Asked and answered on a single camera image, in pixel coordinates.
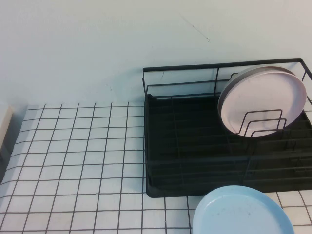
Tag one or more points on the pink round plate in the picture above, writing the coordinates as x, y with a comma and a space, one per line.
263, 97

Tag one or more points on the black dish drying rack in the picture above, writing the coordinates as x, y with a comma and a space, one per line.
195, 122

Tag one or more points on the light blue round plate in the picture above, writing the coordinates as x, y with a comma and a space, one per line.
239, 214

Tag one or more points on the white black-grid tablecloth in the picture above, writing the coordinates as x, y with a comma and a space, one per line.
73, 170

